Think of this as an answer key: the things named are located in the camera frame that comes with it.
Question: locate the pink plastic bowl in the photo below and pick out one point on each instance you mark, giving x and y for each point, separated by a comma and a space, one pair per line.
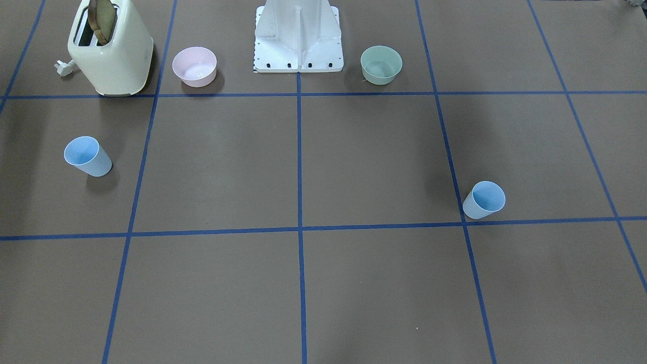
195, 67

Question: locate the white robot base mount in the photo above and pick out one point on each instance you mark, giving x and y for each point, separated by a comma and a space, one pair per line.
298, 36

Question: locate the cream white toaster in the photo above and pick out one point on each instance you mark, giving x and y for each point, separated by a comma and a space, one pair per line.
121, 67

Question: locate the green plastic bowl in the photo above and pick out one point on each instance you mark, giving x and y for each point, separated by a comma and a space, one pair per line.
380, 64

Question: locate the white toaster power plug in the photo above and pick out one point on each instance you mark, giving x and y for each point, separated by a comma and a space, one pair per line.
65, 68

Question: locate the brown toast slice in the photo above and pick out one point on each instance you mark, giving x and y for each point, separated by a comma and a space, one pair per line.
102, 20

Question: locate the light blue cup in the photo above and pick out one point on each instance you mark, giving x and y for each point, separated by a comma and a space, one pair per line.
484, 199
86, 154

